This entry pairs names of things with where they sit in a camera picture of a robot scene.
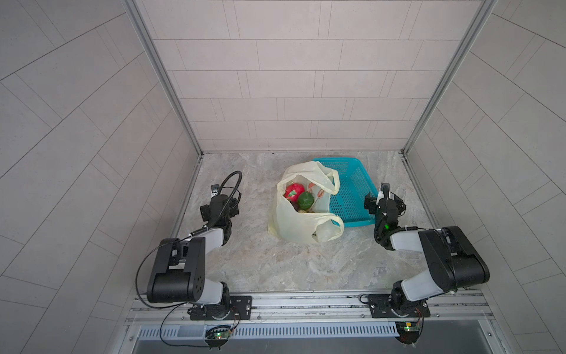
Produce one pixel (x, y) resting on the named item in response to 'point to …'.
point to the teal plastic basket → (348, 202)
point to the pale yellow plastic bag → (287, 224)
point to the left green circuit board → (217, 336)
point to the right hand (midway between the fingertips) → (381, 191)
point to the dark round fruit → (295, 205)
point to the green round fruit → (305, 200)
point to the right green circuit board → (408, 332)
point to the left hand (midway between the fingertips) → (222, 198)
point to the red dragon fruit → (293, 190)
